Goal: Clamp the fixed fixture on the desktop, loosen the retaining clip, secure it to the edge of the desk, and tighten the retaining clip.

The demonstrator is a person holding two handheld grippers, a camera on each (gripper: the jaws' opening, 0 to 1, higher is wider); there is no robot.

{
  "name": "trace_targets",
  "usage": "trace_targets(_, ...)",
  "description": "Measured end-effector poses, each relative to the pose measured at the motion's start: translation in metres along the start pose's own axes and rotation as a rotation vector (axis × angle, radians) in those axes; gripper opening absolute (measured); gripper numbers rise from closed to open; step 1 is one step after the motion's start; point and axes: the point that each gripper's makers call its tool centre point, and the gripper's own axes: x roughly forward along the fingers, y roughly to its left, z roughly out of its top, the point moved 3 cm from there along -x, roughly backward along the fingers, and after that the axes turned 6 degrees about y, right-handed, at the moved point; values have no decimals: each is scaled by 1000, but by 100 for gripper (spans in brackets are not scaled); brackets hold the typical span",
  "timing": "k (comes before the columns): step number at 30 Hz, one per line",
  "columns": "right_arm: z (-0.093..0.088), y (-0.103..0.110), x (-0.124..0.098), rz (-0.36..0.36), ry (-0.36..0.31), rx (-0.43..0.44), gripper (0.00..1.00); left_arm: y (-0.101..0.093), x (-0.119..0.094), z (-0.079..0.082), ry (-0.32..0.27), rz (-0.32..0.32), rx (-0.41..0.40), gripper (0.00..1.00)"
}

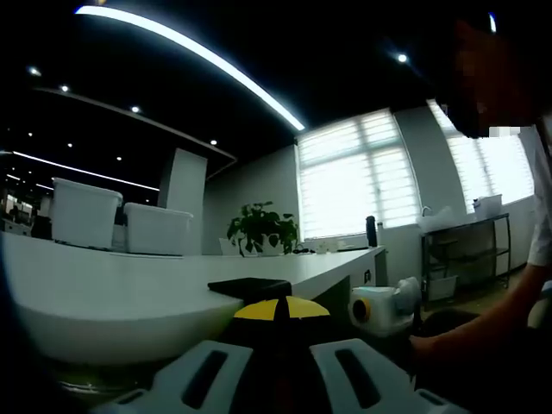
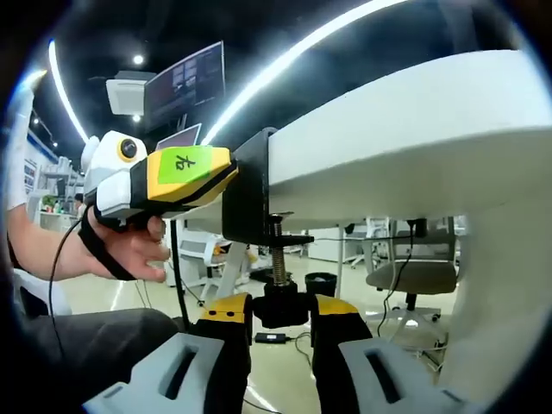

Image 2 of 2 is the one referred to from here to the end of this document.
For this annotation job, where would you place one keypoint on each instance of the white desk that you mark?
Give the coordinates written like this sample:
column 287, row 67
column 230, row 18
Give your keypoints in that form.
column 409, row 129

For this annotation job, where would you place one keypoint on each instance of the large dark monitor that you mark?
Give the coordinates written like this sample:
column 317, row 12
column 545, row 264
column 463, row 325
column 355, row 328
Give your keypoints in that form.
column 185, row 86

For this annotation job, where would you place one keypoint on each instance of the black power adapter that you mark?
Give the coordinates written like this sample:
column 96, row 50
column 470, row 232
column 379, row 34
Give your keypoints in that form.
column 271, row 337

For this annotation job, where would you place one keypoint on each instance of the white cassette air conditioner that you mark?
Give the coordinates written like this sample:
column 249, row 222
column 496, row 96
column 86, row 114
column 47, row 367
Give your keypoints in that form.
column 127, row 97

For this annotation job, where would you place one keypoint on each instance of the person's dark trousers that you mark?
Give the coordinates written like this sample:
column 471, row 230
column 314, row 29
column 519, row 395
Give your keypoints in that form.
column 86, row 345

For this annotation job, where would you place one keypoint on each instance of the black trash bin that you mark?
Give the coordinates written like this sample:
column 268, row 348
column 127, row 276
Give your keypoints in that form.
column 321, row 286

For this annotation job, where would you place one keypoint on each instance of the light grey screen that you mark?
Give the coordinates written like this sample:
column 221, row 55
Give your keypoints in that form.
column 181, row 138

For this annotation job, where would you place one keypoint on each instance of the grey office chair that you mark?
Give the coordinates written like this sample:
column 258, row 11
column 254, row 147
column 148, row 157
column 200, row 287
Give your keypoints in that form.
column 409, row 276

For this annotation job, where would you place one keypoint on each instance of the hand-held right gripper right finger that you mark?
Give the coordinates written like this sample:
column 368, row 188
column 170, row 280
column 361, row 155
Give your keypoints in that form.
column 424, row 388

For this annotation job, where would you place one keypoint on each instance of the white stool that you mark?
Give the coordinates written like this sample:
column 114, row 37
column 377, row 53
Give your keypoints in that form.
column 39, row 289

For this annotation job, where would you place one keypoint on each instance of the black fixed fixture bracket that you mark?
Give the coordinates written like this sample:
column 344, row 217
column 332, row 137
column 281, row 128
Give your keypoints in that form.
column 246, row 194

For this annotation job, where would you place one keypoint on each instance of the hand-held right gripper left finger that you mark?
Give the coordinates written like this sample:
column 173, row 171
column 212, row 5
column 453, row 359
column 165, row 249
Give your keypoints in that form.
column 146, row 375

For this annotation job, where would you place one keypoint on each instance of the person's left hand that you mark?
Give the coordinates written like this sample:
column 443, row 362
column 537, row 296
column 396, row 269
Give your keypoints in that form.
column 129, row 254

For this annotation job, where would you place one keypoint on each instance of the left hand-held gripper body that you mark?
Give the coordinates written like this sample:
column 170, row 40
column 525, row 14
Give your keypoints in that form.
column 108, row 185

